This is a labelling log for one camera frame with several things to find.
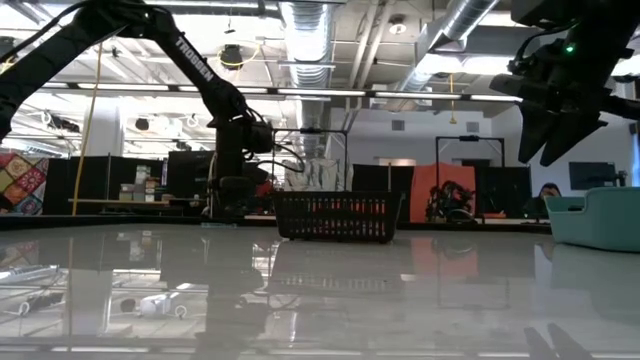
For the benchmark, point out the teal plastic bin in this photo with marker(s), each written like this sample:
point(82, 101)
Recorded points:
point(600, 225)

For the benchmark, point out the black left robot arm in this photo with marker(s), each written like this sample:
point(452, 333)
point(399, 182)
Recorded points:
point(195, 55)

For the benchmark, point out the black round ceiling camera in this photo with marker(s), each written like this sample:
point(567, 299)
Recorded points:
point(231, 55)

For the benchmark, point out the colourful patterned quilt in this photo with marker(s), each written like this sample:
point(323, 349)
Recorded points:
point(22, 180)

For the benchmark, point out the clear plastic wrapped bundle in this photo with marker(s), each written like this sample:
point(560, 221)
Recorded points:
point(320, 174)

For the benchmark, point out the stacked storage boxes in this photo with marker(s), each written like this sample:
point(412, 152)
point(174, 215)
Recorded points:
point(142, 185)

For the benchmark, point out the black background robot arm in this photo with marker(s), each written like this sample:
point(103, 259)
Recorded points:
point(450, 202)

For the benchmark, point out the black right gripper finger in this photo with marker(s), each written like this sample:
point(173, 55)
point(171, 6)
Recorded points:
point(535, 140)
point(570, 142)

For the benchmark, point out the orange fabric panel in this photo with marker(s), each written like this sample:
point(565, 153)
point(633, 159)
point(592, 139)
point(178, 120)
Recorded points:
point(425, 180)

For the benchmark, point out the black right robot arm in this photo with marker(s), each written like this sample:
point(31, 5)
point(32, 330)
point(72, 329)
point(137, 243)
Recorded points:
point(600, 25)

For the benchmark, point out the silver ventilation duct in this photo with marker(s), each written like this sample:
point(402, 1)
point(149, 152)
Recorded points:
point(310, 50)
point(450, 30)

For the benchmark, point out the black plastic basket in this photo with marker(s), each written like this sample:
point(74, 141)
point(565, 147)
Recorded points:
point(335, 235)

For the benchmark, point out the person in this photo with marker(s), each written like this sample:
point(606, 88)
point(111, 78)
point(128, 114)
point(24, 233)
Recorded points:
point(547, 195)

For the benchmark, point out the blue crayon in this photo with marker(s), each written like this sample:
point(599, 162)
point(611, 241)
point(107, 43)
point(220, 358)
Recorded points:
point(220, 225)

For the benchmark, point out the black aluminium table frame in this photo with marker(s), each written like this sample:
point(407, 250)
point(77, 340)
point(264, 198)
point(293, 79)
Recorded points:
point(75, 219)

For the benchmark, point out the wooden workbench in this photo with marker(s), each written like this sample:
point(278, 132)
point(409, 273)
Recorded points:
point(120, 201)

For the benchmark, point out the LED strip light bar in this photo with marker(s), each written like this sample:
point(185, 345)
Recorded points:
point(320, 91)

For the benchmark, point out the black partition screen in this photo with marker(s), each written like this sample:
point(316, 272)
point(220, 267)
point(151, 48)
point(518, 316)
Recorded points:
point(90, 180)
point(502, 185)
point(190, 175)
point(370, 177)

